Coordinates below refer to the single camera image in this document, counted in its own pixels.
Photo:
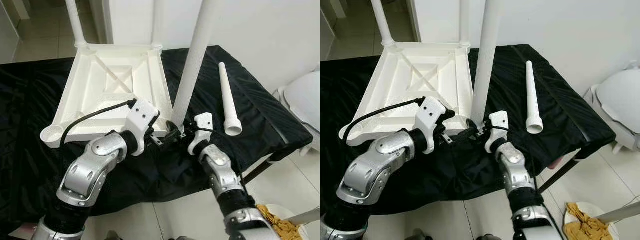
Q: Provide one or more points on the grey left robot foot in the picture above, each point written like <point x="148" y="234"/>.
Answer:
<point x="419" y="235"/>
<point x="112" y="236"/>

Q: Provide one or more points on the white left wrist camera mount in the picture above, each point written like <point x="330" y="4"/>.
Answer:
<point x="140" y="117"/>
<point x="430" y="115"/>

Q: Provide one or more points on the pink stool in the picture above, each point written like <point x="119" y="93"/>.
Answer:
<point x="555" y="164"/>
<point x="27" y="230"/>

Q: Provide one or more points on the white round basin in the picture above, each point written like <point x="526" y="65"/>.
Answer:
<point x="282" y="209"/>
<point x="616" y="231"/>

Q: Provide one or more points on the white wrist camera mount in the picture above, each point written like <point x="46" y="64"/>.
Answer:
<point x="140" y="117"/>
<point x="498" y="120"/>
<point x="202" y="122"/>
<point x="430" y="115"/>

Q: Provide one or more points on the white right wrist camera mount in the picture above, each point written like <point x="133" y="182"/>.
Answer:
<point x="498" y="120"/>
<point x="202" y="122"/>

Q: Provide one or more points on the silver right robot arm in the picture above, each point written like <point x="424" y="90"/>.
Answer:
<point x="220" y="172"/>
<point x="515" y="170"/>

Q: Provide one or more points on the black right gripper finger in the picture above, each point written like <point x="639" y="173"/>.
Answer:
<point x="173" y="125"/>
<point x="471" y="123"/>

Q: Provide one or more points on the black tablecloth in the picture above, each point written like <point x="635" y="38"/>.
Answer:
<point x="570" y="105"/>
<point x="270" y="120"/>

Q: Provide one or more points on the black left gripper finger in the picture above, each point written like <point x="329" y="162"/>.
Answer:
<point x="449" y="114"/>
<point x="462" y="135"/>
<point x="171" y="141"/>
<point x="156" y="116"/>

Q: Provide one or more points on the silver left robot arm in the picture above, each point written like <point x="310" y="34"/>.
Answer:
<point x="370" y="172"/>
<point x="85" y="175"/>

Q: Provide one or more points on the white plastic table top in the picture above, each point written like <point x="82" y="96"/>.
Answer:
<point x="410" y="72"/>
<point x="100" y="75"/>

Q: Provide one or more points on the white round appliance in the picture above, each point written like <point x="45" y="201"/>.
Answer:
<point x="302" y="100"/>
<point x="617" y="97"/>

